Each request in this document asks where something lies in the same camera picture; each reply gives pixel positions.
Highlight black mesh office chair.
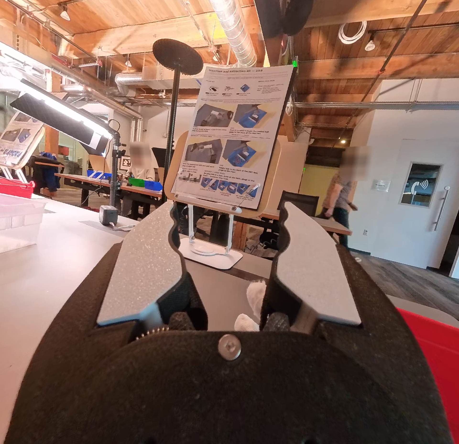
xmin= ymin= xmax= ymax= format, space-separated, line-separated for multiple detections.
xmin=277 ymin=190 xmax=320 ymax=218

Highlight black light stand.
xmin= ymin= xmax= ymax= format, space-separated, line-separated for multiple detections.
xmin=107 ymin=119 xmax=126 ymax=209

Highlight blue jacket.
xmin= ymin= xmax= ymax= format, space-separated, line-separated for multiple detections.
xmin=30 ymin=151 xmax=61 ymax=197

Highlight red plastic bin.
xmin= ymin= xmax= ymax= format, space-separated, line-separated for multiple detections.
xmin=396 ymin=306 xmax=459 ymax=444
xmin=0 ymin=177 xmax=36 ymax=200

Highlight white board stand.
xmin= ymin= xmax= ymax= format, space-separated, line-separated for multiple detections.
xmin=178 ymin=204 xmax=244 ymax=271

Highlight grey cube charger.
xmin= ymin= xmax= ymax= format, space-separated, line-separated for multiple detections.
xmin=98 ymin=205 xmax=119 ymax=226

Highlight metal door handle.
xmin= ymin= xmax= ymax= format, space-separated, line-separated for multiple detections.
xmin=433 ymin=186 xmax=451 ymax=232

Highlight clear plastic bin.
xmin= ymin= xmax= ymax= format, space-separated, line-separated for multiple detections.
xmin=0 ymin=193 xmax=48 ymax=254

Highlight long wooden desk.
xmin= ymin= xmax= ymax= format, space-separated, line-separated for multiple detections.
xmin=54 ymin=172 xmax=164 ymax=218

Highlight person's right hand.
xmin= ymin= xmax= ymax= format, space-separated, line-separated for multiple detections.
xmin=235 ymin=280 xmax=268 ymax=331

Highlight instruction sheet on board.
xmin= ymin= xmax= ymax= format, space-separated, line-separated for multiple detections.
xmin=0 ymin=110 xmax=45 ymax=181
xmin=164 ymin=130 xmax=283 ymax=212

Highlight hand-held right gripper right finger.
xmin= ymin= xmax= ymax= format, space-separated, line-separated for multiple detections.
xmin=268 ymin=201 xmax=362 ymax=333

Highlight printed instruction sheet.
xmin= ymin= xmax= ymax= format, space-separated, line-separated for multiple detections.
xmin=177 ymin=65 xmax=295 ymax=208

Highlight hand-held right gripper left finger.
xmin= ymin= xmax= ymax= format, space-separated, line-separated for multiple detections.
xmin=96 ymin=201 xmax=188 ymax=328

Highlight led panel light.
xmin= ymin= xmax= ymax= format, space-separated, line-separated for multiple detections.
xmin=10 ymin=78 xmax=112 ymax=155

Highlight white cable coil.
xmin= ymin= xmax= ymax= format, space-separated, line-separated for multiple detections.
xmin=338 ymin=21 xmax=368 ymax=45

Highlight silver air duct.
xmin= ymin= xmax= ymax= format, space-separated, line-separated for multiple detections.
xmin=202 ymin=0 xmax=268 ymax=68

